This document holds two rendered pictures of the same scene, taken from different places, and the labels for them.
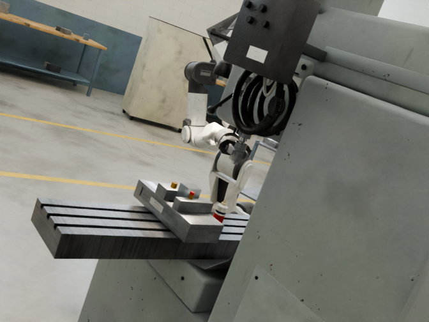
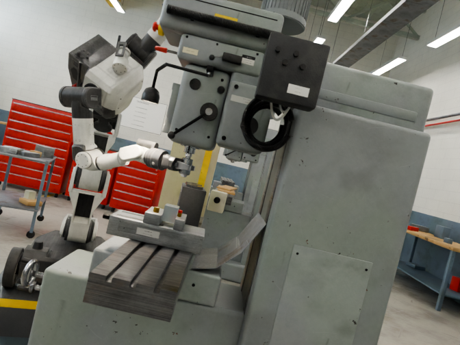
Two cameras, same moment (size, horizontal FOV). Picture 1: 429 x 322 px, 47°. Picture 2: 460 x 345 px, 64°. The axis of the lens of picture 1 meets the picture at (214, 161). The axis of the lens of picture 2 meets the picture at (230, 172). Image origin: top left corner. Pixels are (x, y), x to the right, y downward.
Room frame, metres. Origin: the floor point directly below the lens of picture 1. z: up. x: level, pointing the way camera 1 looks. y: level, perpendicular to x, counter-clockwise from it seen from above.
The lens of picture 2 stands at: (0.61, 1.00, 1.29)
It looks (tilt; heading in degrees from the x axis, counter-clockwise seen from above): 2 degrees down; 310
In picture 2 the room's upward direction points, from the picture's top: 14 degrees clockwise
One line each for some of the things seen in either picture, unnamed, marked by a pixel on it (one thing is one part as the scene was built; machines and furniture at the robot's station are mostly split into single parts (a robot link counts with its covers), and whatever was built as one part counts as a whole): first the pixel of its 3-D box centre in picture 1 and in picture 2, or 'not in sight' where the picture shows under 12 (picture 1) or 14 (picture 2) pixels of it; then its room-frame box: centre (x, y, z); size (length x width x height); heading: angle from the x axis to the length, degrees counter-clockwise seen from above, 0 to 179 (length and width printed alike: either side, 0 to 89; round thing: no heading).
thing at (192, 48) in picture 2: not in sight; (220, 62); (1.71, -0.09, 1.68); 0.34 x 0.24 x 0.10; 41
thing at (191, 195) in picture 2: not in sight; (189, 202); (1.96, -0.36, 1.03); 0.22 x 0.12 x 0.20; 138
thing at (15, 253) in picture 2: not in sight; (13, 266); (2.54, 0.19, 0.50); 0.20 x 0.05 x 0.20; 149
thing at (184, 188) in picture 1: (188, 193); (170, 213); (1.65, 0.05, 1.04); 0.06 x 0.05 x 0.06; 133
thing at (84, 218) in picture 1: (206, 234); (167, 242); (1.75, -0.07, 0.89); 1.24 x 0.23 x 0.08; 131
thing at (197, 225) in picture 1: (178, 204); (159, 226); (1.67, 0.07, 0.98); 0.35 x 0.15 x 0.11; 43
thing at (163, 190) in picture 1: (177, 192); (155, 215); (1.69, 0.08, 1.02); 0.15 x 0.06 x 0.04; 133
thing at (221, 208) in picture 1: (220, 212); not in sight; (1.75, -0.09, 0.98); 0.04 x 0.04 x 0.11
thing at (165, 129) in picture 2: not in sight; (172, 109); (1.83, 0.00, 1.45); 0.04 x 0.04 x 0.21; 41
